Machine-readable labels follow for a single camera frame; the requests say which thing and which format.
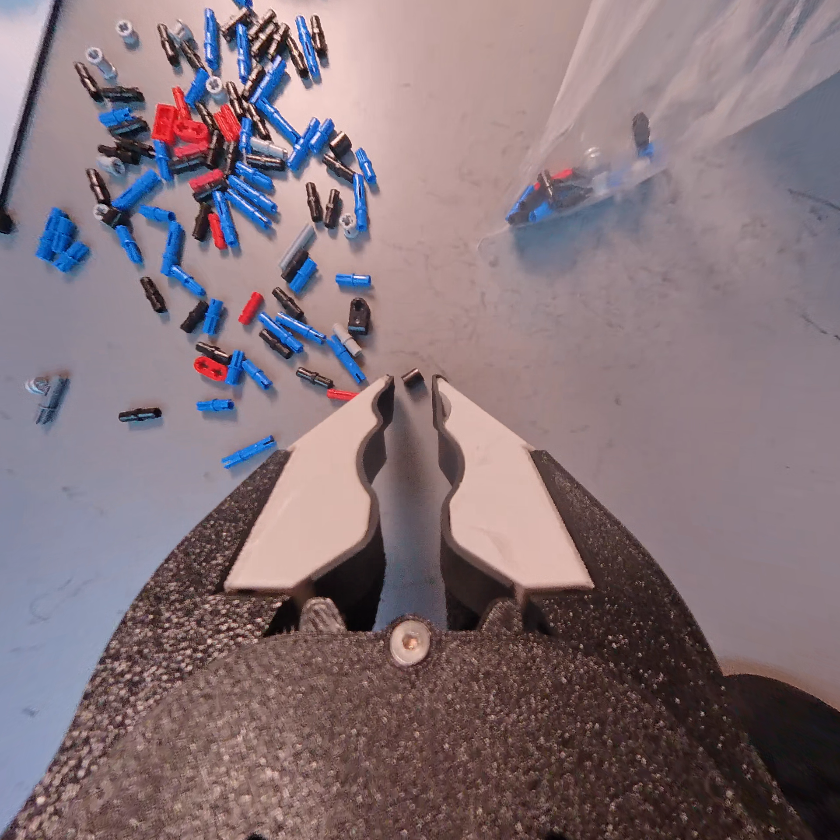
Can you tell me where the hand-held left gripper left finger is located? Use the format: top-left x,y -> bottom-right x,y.
224,374 -> 396,599

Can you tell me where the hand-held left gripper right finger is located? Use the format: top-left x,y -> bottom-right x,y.
432,376 -> 597,595

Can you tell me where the small cluster of toy pins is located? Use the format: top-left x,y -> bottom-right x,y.
506,112 -> 657,227

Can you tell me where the large pile of toy pins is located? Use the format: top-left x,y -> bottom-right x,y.
33,7 -> 382,471

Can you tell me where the clear plastic bag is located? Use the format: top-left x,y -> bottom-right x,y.
483,0 -> 840,240

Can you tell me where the grey desk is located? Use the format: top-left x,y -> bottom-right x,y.
0,0 -> 840,788

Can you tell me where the white desk lamp stand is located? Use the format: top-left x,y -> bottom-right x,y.
0,0 -> 60,231

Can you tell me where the grey toy connector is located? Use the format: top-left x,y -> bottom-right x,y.
27,374 -> 69,424

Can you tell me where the black padded armrest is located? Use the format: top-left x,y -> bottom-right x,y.
722,672 -> 840,840

